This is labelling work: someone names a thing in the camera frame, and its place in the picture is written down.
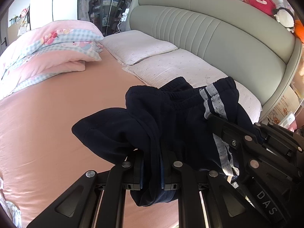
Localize navy shorts with white stripes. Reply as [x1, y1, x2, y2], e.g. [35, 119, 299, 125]
[72, 77, 258, 206]

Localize white cartoon print pajamas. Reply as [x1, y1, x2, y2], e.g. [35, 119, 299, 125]
[1, 178, 22, 228]

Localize grey green padded headboard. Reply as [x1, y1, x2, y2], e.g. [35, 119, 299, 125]
[126, 0, 302, 120]

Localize pink pillow near headboard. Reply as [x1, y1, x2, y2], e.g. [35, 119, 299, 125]
[122, 48, 263, 124]

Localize pink pillow near duvet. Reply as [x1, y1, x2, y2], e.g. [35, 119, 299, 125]
[101, 30, 178, 65]

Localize pink checkered folded duvet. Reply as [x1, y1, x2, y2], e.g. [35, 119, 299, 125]
[1, 20, 104, 98]

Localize dark glass wardrobe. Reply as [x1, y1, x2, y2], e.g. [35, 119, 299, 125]
[77, 0, 132, 36]

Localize white wardrobe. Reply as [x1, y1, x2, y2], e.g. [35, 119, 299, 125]
[30, 0, 78, 29]

